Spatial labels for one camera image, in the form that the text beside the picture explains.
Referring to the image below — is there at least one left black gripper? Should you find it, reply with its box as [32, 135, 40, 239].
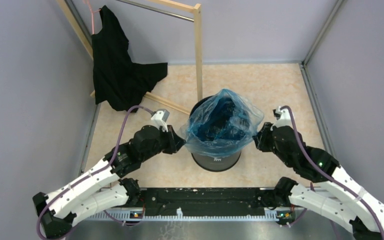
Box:
[140, 124, 187, 162]

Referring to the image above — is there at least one blue plastic trash bag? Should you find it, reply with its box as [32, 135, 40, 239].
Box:
[180, 88, 265, 158]

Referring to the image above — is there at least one dark grey trash bin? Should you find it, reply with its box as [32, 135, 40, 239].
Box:
[186, 95, 246, 172]

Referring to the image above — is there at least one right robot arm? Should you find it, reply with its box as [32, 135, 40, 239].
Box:
[253, 122, 384, 240]

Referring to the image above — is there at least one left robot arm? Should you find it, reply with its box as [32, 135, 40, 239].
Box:
[32, 125, 186, 240]

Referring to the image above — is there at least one black t-shirt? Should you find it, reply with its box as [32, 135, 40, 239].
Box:
[91, 5, 168, 112]

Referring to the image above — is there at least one wooden clothes rack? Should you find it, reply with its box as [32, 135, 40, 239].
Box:
[56, 0, 203, 101]

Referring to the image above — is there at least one pink clothes hanger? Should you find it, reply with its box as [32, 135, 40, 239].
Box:
[82, 0, 101, 35]

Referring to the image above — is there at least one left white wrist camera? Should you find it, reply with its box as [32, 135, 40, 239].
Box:
[151, 109, 170, 132]

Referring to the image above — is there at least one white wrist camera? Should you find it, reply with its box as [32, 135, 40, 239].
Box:
[151, 109, 170, 132]
[271, 106, 293, 130]

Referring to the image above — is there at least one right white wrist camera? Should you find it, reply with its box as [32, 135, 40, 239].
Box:
[271, 106, 293, 130]

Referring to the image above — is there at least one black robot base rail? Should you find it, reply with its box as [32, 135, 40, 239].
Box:
[119, 187, 297, 221]

